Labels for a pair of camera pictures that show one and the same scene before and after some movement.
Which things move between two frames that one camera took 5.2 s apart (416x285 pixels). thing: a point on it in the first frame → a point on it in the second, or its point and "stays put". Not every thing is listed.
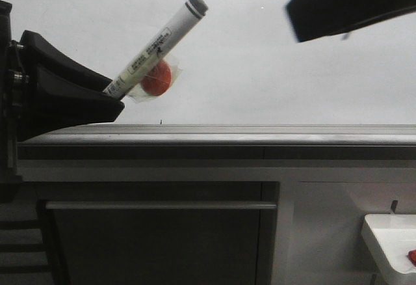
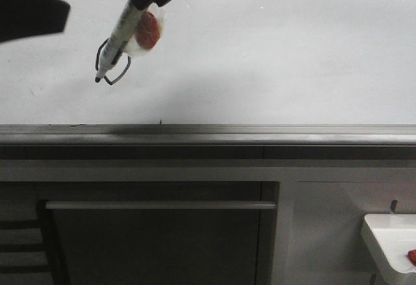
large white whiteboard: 242,64 stays put
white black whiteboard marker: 190,13 → 119,39
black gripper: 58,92 → 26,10
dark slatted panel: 23,254 stays put
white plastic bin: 390,237 stays put
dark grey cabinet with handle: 164,233 stays put
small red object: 412,256 stays put
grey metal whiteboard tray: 225,142 stays put
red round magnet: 158,84 → 149,30
